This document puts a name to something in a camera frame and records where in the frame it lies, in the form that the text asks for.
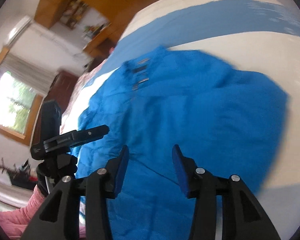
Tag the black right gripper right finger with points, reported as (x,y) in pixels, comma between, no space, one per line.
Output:
(243,217)

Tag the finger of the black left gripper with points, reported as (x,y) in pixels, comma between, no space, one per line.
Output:
(89,135)

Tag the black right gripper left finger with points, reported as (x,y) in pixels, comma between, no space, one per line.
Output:
(58,216)

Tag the blue puffer jacket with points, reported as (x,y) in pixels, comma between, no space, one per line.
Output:
(228,121)

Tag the pink knitted sleeve forearm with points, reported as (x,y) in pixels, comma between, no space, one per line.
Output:
(15,222)

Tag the black gloved left hand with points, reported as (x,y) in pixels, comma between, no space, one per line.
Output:
(46,177)

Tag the dark wooden cabinet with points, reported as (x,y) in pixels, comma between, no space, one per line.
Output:
(62,88)

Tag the pink floral quilt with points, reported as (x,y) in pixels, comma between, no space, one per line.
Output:
(69,117)

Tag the grey roman blind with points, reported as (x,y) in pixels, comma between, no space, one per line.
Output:
(33,76)

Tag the white air conditioner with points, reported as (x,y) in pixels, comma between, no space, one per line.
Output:
(17,30)

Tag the white and blue bedsheet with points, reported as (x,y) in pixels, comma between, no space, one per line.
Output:
(250,35)

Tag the window with wooden frame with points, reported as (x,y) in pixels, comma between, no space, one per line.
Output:
(19,103)

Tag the wooden wall cabinet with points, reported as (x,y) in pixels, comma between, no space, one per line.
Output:
(97,25)

